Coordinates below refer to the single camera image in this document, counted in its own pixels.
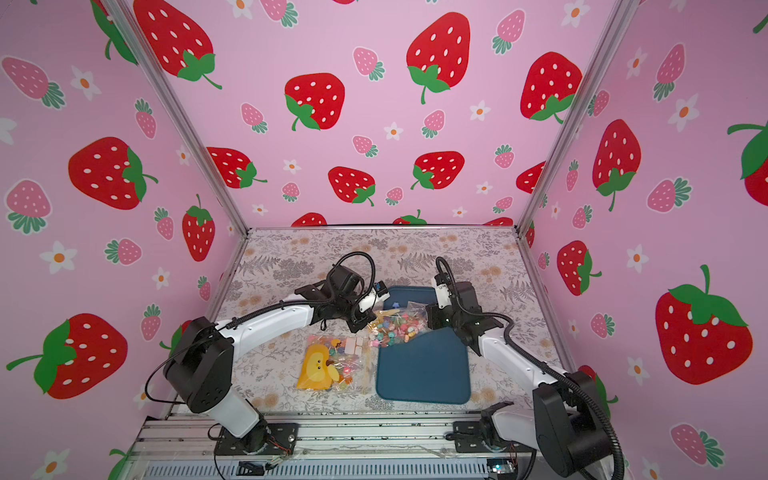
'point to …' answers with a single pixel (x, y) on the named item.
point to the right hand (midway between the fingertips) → (424, 308)
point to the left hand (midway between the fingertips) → (376, 314)
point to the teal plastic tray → (430, 368)
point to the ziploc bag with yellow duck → (335, 364)
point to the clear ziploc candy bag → (398, 325)
